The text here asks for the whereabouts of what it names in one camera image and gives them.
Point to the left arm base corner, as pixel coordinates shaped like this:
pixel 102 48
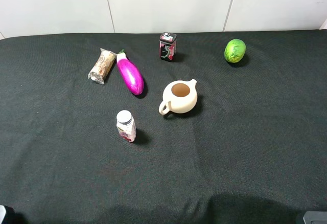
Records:
pixel 7 215

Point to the right arm base corner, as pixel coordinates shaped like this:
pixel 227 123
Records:
pixel 315 217

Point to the cream ceramic teapot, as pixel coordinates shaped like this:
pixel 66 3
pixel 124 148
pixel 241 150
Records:
pixel 179 97

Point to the purple toy eggplant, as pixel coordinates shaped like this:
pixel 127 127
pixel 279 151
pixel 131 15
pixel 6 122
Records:
pixel 130 74

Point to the small white yogurt bottle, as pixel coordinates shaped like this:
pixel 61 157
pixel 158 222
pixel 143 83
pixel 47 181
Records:
pixel 126 125

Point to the wrapped snack roll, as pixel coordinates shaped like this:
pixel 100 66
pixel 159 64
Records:
pixel 102 67

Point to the green toy mango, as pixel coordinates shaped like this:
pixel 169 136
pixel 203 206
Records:
pixel 234 51

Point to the black table cloth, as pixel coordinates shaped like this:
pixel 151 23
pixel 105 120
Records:
pixel 252 150

